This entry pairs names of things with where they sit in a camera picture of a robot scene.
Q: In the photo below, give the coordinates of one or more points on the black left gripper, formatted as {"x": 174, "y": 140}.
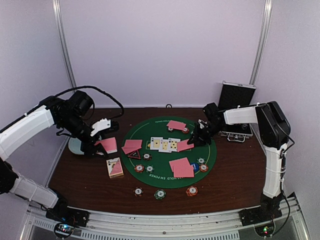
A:
{"x": 89, "y": 151}

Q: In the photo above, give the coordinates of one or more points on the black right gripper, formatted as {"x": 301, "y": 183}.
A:
{"x": 199, "y": 136}

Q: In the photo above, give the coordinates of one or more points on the blue small blind button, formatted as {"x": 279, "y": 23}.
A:
{"x": 195, "y": 166}

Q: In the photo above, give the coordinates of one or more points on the red-backed playing card deck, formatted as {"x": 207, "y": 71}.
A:
{"x": 109, "y": 145}

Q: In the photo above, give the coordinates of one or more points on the orange chip stack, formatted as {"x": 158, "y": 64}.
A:
{"x": 191, "y": 191}

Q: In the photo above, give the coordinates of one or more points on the black red triangular dealer marker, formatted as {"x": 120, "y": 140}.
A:
{"x": 135, "y": 155}

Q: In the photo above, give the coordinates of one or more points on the green chip stack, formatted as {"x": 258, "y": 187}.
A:
{"x": 159, "y": 194}

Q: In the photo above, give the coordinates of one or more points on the red black chip stack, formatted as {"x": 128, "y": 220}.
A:
{"x": 138, "y": 191}

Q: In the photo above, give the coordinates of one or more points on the five of diamonds card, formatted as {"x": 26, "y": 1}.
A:
{"x": 164, "y": 146}

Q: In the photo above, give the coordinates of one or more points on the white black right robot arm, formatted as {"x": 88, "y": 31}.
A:
{"x": 274, "y": 132}

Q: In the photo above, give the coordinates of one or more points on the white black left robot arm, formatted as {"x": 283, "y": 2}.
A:
{"x": 52, "y": 111}

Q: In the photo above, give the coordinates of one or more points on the light blue flower plate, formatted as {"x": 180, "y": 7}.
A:
{"x": 74, "y": 145}

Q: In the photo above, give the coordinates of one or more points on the round green poker mat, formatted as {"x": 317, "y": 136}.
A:
{"x": 162, "y": 177}

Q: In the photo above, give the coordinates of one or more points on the gold playing card box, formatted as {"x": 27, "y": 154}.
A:
{"x": 114, "y": 167}

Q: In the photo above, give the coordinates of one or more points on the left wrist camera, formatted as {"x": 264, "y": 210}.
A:
{"x": 104, "y": 125}

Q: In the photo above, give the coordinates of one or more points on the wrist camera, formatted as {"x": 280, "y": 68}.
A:
{"x": 104, "y": 125}
{"x": 211, "y": 112}

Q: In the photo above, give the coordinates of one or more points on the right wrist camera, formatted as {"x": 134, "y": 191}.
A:
{"x": 211, "y": 112}

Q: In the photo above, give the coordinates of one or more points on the metal front rail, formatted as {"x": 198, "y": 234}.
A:
{"x": 223, "y": 225}

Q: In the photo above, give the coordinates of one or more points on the left aluminium frame post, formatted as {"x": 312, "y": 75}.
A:
{"x": 56, "y": 4}

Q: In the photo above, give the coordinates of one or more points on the aluminium frame post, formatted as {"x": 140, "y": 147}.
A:
{"x": 56, "y": 4}
{"x": 264, "y": 30}

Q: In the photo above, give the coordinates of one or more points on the right aluminium frame post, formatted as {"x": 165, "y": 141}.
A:
{"x": 264, "y": 30}

